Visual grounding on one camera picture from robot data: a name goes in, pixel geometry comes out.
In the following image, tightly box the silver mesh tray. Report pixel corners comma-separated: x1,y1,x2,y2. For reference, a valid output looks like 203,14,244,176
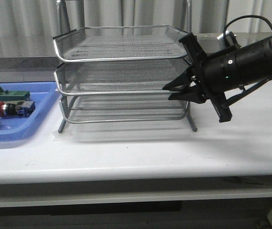
54,59,189,95
60,93,189,124
53,25,188,62

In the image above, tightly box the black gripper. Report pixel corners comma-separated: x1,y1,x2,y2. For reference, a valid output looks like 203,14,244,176
162,33,245,123

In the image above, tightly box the red emergency stop button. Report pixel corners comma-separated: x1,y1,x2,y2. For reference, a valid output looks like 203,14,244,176
0,101,36,117

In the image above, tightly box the grey metal rack frame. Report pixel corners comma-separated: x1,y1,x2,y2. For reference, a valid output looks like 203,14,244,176
57,0,197,133

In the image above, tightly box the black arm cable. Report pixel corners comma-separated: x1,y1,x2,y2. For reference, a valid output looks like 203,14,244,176
223,15,272,46

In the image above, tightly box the green terminal block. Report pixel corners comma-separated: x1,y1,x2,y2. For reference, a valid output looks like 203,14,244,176
0,87,30,102

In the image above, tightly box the grey stone counter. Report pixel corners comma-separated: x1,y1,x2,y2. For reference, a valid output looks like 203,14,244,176
0,32,272,72

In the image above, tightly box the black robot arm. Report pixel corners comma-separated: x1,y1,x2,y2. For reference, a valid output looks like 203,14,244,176
163,33,272,123

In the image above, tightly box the blue plastic tray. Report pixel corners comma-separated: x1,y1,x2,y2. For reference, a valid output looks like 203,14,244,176
0,82,59,142

